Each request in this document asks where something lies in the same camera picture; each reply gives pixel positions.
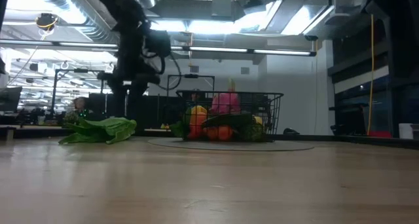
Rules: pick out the green leafy lettuce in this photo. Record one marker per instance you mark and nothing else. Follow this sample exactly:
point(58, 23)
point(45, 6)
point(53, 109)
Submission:
point(108, 129)

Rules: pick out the pink dragon fruit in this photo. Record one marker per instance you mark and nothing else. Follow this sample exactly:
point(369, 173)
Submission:
point(226, 103)

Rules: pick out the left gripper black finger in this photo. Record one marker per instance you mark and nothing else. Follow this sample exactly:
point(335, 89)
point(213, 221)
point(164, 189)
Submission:
point(135, 103)
point(118, 101)

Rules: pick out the black metal rig frame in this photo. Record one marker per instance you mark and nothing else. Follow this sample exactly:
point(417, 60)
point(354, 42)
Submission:
point(190, 76)
point(80, 70)

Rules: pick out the grey round mat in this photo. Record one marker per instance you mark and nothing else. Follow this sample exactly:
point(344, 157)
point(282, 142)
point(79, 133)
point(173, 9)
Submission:
point(229, 146)

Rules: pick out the white cup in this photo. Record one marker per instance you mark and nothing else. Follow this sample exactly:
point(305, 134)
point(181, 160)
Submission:
point(406, 131)

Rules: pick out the dark green cucumber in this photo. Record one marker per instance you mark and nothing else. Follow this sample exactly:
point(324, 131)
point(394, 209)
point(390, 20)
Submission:
point(229, 120)

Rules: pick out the black monitor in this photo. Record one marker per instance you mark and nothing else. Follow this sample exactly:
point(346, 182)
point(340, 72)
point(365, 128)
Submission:
point(10, 99)

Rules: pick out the person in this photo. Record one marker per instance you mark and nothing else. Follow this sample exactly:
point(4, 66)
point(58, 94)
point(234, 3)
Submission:
point(79, 104)
point(195, 96)

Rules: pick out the red box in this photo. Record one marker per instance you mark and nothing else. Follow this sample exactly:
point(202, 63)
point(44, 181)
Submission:
point(379, 134)

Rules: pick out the orange carrot with greens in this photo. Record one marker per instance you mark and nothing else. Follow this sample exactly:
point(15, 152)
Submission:
point(222, 133)

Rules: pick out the black dome object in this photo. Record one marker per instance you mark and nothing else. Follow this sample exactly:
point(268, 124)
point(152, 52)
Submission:
point(291, 131)

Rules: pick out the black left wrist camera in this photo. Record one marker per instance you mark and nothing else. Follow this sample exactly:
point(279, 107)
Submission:
point(158, 44)

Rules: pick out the long ceiling light strip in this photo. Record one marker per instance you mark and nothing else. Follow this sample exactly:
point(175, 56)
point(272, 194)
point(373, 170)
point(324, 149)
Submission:
point(216, 49)

